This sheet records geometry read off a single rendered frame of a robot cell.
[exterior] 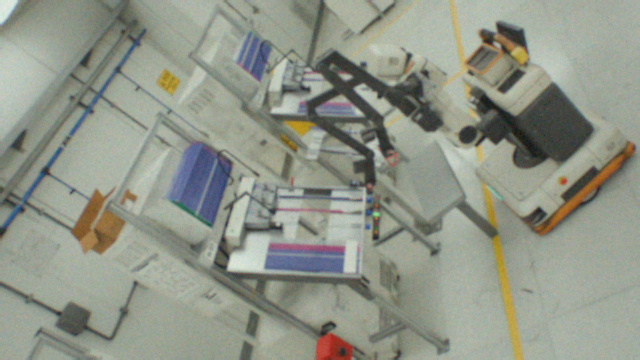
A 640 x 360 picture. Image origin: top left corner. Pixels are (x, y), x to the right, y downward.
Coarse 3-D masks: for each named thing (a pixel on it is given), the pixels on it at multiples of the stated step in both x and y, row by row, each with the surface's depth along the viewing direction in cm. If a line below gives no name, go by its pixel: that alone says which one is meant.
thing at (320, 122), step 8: (312, 120) 301; (320, 120) 302; (320, 128) 306; (328, 128) 307; (336, 128) 308; (336, 136) 309; (344, 136) 310; (352, 144) 311; (360, 144) 312; (360, 152) 313; (368, 152) 313
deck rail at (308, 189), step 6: (282, 186) 346; (288, 186) 346; (294, 186) 346; (300, 186) 346; (306, 186) 346; (312, 186) 345; (318, 186) 345; (324, 186) 345; (330, 186) 345; (336, 186) 344; (342, 186) 344; (306, 192) 347; (312, 192) 347; (318, 192) 347; (324, 192) 346; (330, 192) 346
